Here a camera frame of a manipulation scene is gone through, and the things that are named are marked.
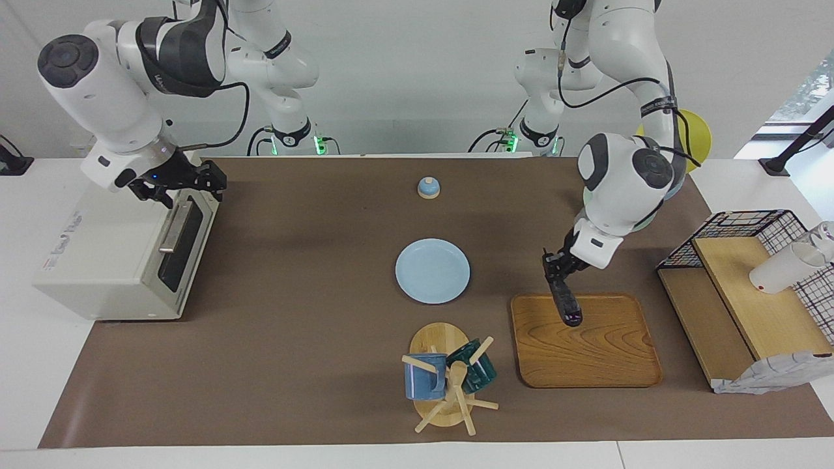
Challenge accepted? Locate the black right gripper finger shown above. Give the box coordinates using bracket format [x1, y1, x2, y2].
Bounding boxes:
[197, 162, 228, 203]
[128, 177, 176, 211]

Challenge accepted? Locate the dark purple eggplant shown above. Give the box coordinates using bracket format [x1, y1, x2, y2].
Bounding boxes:
[551, 279, 583, 327]

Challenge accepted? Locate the glass oven door with handle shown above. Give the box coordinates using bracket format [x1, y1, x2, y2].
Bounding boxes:
[155, 190, 221, 313]

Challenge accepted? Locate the light blue serving plate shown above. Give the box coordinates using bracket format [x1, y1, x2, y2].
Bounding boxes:
[395, 238, 471, 305]

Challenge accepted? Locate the cream toaster oven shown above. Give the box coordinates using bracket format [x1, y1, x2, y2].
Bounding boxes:
[33, 151, 221, 321]

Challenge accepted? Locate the rectangular wooden tray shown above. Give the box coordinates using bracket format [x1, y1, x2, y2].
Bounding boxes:
[510, 292, 664, 390]

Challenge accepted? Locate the dark green mug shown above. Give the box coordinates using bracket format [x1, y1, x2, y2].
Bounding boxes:
[446, 338, 498, 395]

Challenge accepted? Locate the wooden mug tree stand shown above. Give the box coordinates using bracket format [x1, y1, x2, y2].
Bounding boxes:
[400, 322, 501, 436]

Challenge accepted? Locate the black desk clamp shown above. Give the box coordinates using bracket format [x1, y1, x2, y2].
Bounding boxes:
[0, 134, 35, 177]

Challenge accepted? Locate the yellow plate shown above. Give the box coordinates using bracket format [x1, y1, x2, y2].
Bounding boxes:
[637, 109, 713, 174]

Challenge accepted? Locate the blue mug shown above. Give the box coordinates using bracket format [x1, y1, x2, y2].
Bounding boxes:
[404, 353, 450, 401]

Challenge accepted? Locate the white cup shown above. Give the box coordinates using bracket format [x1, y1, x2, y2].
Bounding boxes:
[749, 241, 824, 296]

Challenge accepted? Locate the brown table mat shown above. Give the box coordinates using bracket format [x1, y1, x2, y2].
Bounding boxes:
[38, 156, 834, 449]

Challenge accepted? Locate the grey white patterned cloth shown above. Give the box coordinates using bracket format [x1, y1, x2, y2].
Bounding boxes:
[712, 350, 834, 395]

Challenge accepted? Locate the black angled stand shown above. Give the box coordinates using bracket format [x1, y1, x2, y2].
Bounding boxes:
[758, 104, 834, 177]

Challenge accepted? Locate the clear drinking glass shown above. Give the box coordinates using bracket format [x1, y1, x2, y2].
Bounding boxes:
[808, 221, 834, 261]

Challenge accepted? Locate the window with outdoor view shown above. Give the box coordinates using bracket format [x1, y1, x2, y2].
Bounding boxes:
[768, 51, 834, 126]

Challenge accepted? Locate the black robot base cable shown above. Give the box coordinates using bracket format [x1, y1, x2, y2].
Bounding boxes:
[468, 98, 528, 155]
[246, 126, 275, 158]

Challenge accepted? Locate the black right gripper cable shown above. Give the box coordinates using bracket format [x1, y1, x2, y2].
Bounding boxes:
[175, 79, 252, 152]

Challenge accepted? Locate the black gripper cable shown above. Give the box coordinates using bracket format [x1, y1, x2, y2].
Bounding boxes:
[175, 79, 252, 152]
[556, 46, 703, 171]

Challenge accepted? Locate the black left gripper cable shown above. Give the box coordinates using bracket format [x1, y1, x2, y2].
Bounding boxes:
[556, 46, 703, 171]

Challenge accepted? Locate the black wire rack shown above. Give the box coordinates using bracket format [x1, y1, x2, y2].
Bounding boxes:
[657, 236, 834, 391]

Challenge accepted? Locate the black wire basket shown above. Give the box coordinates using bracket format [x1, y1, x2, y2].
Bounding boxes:
[656, 209, 834, 346]

